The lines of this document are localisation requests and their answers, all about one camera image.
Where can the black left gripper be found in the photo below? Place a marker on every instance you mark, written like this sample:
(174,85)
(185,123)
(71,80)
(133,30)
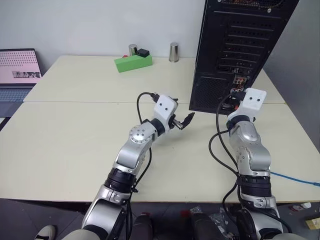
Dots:
(172,125)

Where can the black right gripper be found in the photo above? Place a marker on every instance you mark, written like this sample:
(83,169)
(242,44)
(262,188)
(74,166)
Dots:
(232,101)

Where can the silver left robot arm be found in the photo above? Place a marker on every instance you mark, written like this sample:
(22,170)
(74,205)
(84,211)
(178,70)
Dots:
(138,140)

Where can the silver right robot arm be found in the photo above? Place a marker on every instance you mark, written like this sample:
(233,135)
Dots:
(250,150)

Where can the black computer tower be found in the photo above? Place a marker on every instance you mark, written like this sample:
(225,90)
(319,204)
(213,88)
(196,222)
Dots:
(232,50)

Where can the tall metal cup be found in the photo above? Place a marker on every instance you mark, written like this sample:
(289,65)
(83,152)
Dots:
(173,52)

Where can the green rectangular box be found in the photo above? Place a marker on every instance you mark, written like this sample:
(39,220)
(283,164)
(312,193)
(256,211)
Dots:
(132,63)

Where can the small black device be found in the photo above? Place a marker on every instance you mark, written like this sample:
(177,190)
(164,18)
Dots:
(143,52)

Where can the short metal cylinder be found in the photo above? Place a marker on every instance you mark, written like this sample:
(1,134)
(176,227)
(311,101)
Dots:
(132,49)

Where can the clear plastic bag of parts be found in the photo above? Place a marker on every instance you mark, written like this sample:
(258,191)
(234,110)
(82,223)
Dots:
(218,216)

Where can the dark rounded shape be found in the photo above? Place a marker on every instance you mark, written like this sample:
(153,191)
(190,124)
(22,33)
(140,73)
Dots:
(143,227)
(203,226)

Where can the yellow cardboard box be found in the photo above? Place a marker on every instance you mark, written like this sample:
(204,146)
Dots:
(312,222)

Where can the open laptop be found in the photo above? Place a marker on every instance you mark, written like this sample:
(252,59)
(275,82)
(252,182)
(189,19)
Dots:
(17,72)

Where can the white shoe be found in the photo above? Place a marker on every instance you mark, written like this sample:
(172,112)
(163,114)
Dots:
(46,232)

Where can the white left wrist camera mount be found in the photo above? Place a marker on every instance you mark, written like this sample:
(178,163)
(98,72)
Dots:
(165,107)

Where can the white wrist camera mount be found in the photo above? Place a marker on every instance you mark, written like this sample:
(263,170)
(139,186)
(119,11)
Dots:
(165,107)
(253,100)

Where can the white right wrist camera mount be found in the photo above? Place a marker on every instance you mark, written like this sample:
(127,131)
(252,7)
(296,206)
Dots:
(253,100)

